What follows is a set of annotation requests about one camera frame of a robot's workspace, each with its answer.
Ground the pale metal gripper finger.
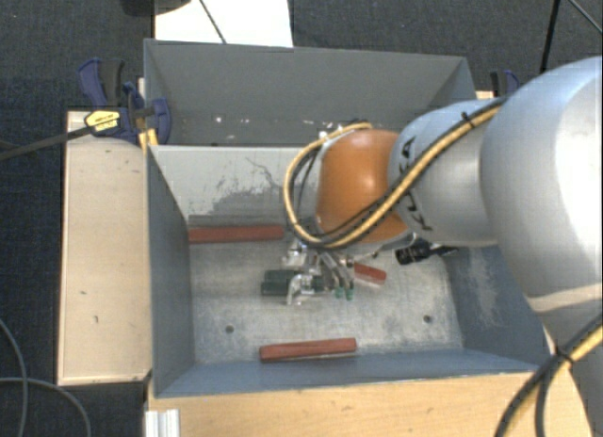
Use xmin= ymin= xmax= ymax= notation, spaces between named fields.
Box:
xmin=285 ymin=274 xmax=317 ymax=307
xmin=281 ymin=246 xmax=310 ymax=271

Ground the dark green flat block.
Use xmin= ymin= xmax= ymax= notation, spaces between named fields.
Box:
xmin=260 ymin=268 xmax=294 ymax=298

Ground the red-brown flat block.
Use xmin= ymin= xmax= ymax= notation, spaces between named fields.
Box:
xmin=352 ymin=262 xmax=388 ymax=288
xmin=258 ymin=336 xmax=359 ymax=364
xmin=187 ymin=224 xmax=285 ymax=245

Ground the grey metal bin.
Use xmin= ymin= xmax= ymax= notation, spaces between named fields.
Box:
xmin=142 ymin=38 xmax=555 ymax=399

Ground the pale wood flat board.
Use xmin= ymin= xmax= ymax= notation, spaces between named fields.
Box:
xmin=56 ymin=109 xmax=155 ymax=387

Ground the black cylinder on white bracket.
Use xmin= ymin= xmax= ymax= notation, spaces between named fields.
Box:
xmin=394 ymin=240 xmax=459 ymax=267

